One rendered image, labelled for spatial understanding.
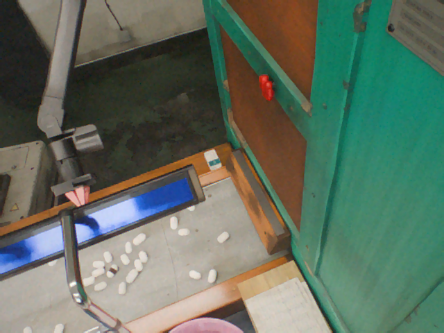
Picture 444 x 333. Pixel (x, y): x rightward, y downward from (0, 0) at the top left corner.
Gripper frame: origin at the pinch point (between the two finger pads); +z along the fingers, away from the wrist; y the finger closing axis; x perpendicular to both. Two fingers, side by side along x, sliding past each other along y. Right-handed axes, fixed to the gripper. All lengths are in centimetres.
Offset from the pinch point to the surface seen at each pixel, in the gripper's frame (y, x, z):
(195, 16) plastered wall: 79, 169, -105
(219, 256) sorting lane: 28.3, -3.1, 22.7
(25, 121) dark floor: -60, 171, -72
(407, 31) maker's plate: 45, -73, -6
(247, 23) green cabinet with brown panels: 46, -36, -22
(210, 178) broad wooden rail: 34.3, 10.9, 3.4
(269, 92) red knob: 43, -43, -8
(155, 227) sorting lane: 14.6, 6.9, 10.7
